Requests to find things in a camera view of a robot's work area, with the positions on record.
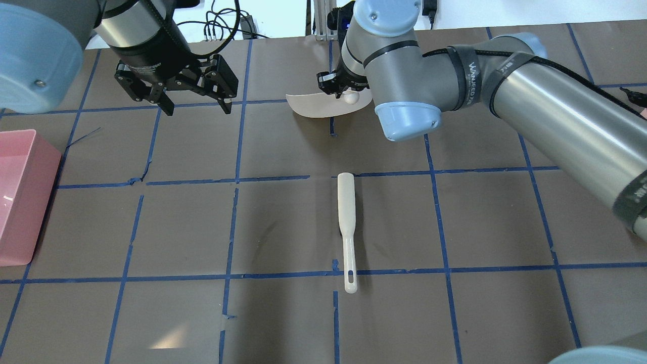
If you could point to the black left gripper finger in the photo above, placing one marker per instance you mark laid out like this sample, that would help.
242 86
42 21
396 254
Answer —
225 100
161 99

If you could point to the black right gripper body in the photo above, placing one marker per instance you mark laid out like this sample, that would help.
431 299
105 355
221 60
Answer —
329 83

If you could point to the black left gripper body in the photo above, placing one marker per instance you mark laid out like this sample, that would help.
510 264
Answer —
149 59

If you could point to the white plastic dustpan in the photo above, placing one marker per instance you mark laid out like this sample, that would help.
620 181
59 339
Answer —
321 105

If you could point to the white hand brush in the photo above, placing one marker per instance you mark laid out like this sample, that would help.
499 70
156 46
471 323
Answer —
347 225

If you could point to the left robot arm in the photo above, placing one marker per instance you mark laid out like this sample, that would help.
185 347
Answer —
42 44

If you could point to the pink plastic bin left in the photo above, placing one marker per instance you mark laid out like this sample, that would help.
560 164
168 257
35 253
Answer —
29 165

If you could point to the black power adapter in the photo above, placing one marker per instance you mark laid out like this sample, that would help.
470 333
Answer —
430 9

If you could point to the aluminium frame post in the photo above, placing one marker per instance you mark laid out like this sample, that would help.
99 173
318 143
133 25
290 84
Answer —
320 11

